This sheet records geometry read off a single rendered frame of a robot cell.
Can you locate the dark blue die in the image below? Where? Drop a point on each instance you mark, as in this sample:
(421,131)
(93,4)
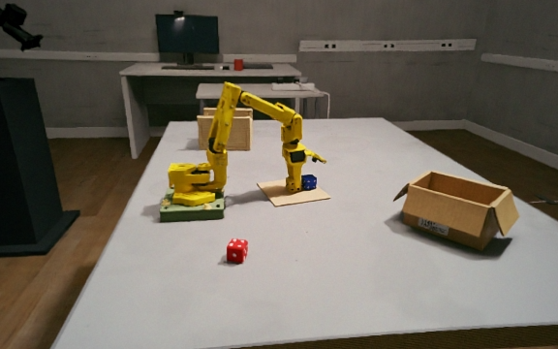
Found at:
(308,182)

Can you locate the red die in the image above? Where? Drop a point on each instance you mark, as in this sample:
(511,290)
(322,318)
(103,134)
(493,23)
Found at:
(237,250)

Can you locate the yellow die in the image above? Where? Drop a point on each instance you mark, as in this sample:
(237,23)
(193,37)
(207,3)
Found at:
(290,184)

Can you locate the tan flat mat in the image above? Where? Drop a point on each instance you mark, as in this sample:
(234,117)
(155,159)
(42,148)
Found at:
(279,195)

